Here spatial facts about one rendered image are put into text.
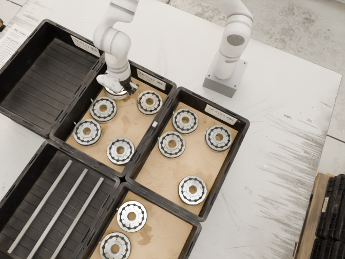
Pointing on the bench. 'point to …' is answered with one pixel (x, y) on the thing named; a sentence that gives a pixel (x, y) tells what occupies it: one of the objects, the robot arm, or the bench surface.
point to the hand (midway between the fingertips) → (123, 89)
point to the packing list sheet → (12, 42)
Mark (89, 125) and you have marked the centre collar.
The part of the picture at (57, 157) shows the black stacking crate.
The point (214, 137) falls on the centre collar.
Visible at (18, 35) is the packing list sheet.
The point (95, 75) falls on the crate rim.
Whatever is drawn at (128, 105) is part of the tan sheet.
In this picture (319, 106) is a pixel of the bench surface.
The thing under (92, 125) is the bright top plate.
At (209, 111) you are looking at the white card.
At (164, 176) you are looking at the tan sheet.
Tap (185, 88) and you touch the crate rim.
